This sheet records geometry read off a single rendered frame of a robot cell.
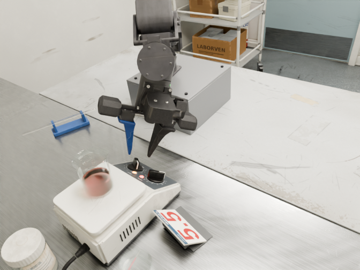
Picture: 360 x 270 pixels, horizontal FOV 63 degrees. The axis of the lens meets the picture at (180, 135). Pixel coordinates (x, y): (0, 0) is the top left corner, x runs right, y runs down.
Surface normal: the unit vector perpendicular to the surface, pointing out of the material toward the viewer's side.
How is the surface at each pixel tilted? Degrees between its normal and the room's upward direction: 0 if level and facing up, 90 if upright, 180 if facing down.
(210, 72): 1
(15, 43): 90
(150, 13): 47
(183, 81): 1
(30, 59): 90
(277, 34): 90
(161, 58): 66
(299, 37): 90
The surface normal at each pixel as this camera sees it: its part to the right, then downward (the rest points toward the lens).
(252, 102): -0.09, -0.79
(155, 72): 0.00, 0.24
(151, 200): 0.78, 0.33
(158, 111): 0.20, 0.58
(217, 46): -0.55, 0.56
